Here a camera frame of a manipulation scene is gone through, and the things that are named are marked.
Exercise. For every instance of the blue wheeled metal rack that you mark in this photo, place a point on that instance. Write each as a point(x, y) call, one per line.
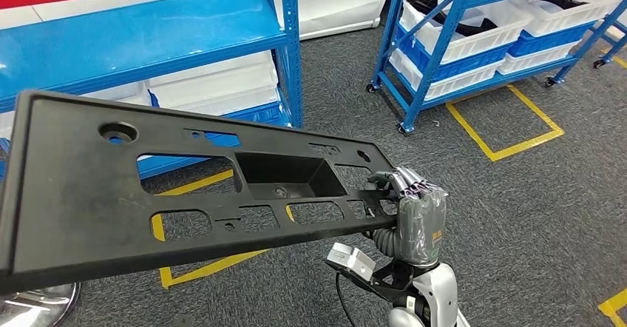
point(443, 35)

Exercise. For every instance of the long black plastic panel part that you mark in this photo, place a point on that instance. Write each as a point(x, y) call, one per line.
point(73, 192)

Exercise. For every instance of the chrome round base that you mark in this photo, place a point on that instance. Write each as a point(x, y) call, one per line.
point(34, 310)

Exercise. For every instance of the blue metal shelf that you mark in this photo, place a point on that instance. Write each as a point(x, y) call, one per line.
point(122, 40)

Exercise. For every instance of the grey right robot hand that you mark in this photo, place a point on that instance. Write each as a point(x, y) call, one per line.
point(421, 226)

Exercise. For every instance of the black right camera bracket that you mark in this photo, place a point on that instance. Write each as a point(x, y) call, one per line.
point(387, 283)

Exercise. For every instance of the white car with red stripe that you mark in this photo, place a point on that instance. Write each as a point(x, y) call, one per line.
point(338, 1)

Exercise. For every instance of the dark robot body piece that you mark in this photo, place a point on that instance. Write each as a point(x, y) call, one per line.
point(183, 321)

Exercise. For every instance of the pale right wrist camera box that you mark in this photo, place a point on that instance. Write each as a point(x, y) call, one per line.
point(350, 261)

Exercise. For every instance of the yellow floor tape square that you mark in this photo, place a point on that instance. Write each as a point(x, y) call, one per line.
point(196, 273)
point(619, 61)
point(526, 146)
point(615, 307)

